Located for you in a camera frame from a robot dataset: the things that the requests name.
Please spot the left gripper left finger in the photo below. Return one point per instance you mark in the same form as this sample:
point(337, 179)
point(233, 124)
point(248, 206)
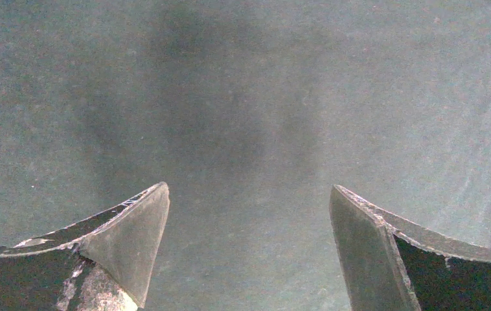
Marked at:
point(103, 262)

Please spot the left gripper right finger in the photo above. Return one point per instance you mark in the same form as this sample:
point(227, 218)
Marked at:
point(391, 263)

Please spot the black t shirt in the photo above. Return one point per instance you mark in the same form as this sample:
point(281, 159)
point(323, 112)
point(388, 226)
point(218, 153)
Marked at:
point(250, 111)

